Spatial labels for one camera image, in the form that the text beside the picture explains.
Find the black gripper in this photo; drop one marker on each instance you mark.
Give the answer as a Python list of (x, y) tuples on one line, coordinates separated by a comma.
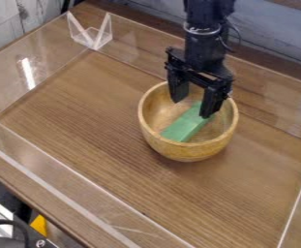
[(198, 64)]

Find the green rectangular block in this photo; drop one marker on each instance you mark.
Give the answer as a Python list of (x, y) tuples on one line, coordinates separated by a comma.
[(186, 125)]

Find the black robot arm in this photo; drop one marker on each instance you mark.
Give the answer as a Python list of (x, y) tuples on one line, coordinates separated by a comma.
[(206, 15)]

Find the brown wooden bowl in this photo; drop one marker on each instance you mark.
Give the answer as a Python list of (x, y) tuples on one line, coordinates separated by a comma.
[(157, 113)]

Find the clear acrylic corner bracket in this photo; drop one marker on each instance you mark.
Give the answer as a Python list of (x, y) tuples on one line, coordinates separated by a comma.
[(90, 37)]

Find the clear acrylic tray wall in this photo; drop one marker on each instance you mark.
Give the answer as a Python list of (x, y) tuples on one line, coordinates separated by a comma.
[(97, 219)]

